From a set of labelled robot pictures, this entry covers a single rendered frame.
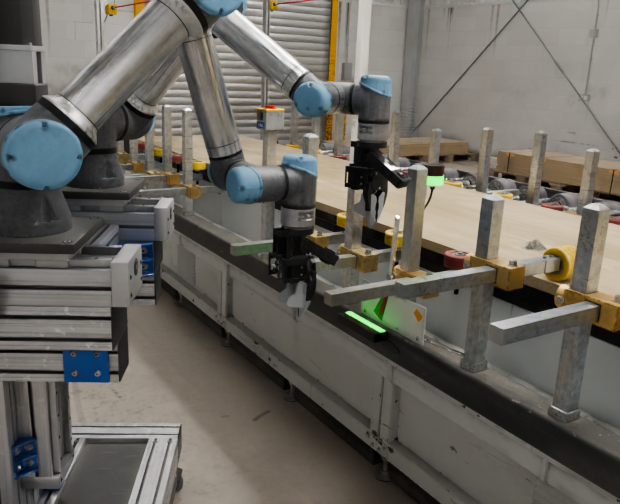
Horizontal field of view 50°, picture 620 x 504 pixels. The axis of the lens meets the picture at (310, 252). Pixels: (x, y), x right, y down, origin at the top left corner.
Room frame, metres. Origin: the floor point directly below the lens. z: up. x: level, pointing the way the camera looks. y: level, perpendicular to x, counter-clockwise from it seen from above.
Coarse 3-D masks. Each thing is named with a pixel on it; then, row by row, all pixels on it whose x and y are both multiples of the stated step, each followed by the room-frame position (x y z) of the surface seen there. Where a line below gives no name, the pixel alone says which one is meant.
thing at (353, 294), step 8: (440, 272) 1.65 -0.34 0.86; (392, 280) 1.56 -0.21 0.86; (344, 288) 1.48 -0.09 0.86; (352, 288) 1.48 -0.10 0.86; (360, 288) 1.49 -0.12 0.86; (368, 288) 1.49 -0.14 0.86; (376, 288) 1.50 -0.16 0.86; (384, 288) 1.52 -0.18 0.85; (392, 288) 1.53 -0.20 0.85; (328, 296) 1.44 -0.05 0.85; (336, 296) 1.44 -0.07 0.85; (344, 296) 1.45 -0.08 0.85; (352, 296) 1.47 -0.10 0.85; (360, 296) 1.48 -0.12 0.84; (368, 296) 1.49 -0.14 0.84; (376, 296) 1.50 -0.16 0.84; (384, 296) 1.52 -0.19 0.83; (328, 304) 1.44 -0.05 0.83; (336, 304) 1.44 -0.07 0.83
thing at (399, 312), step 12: (372, 300) 1.71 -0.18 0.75; (396, 300) 1.63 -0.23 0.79; (408, 300) 1.59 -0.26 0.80; (372, 312) 1.71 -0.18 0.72; (384, 312) 1.66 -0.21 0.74; (396, 312) 1.62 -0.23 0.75; (408, 312) 1.58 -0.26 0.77; (420, 312) 1.55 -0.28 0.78; (384, 324) 1.66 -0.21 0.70; (396, 324) 1.62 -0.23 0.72; (408, 324) 1.58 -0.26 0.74; (420, 324) 1.54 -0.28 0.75; (408, 336) 1.58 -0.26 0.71; (420, 336) 1.54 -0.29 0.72
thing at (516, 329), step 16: (576, 304) 1.15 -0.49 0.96; (592, 304) 1.15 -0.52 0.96; (512, 320) 1.05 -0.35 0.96; (528, 320) 1.06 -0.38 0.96; (544, 320) 1.07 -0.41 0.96; (560, 320) 1.09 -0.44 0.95; (576, 320) 1.11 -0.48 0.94; (592, 320) 1.14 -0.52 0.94; (496, 336) 1.02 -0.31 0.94; (512, 336) 1.02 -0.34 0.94; (528, 336) 1.05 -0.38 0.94
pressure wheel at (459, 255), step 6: (450, 252) 1.68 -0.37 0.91; (456, 252) 1.69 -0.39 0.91; (462, 252) 1.67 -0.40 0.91; (468, 252) 1.69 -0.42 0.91; (444, 258) 1.67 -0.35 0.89; (450, 258) 1.64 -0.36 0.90; (456, 258) 1.63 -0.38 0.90; (462, 258) 1.63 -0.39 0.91; (444, 264) 1.66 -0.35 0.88; (450, 264) 1.64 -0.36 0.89; (456, 264) 1.63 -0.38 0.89; (462, 264) 1.63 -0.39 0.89; (456, 270) 1.66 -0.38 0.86; (456, 294) 1.66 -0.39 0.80
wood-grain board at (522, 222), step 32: (256, 160) 3.31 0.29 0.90; (320, 160) 3.41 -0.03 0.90; (320, 192) 2.50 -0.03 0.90; (448, 192) 2.62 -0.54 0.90; (480, 192) 2.66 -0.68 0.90; (384, 224) 2.00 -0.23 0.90; (448, 224) 2.04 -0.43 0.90; (512, 224) 2.08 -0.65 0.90; (544, 224) 2.10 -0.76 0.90; (576, 224) 2.12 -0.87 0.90; (608, 224) 2.14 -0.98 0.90; (512, 256) 1.69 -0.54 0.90; (608, 256) 1.73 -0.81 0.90; (544, 288) 1.49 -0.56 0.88; (608, 288) 1.45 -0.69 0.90
